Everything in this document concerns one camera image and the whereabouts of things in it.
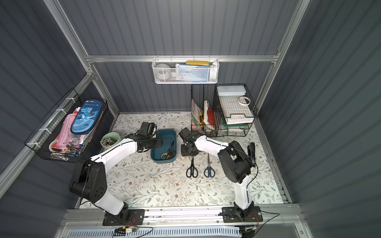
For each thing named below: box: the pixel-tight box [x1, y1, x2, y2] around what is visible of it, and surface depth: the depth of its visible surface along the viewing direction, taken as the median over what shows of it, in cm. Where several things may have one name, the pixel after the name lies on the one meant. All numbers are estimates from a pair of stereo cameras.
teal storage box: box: [150, 128, 178, 164], surface depth 96 cm
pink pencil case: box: [57, 113, 85, 149], surface depth 69 cm
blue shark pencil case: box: [70, 99, 105, 135], surface depth 71 cm
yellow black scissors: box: [160, 139, 177, 161], surface depth 96 cm
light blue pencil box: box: [216, 85, 247, 97], surface depth 106 cm
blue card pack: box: [175, 63, 211, 83], surface depth 88 cm
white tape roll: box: [154, 62, 172, 81], surface depth 88 cm
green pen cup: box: [99, 131, 123, 150], surface depth 86 cm
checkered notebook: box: [218, 95, 255, 119], surface depth 98 cm
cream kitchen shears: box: [180, 155, 193, 162], surface depth 96 cm
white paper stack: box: [224, 114, 255, 125], surface depth 94 cm
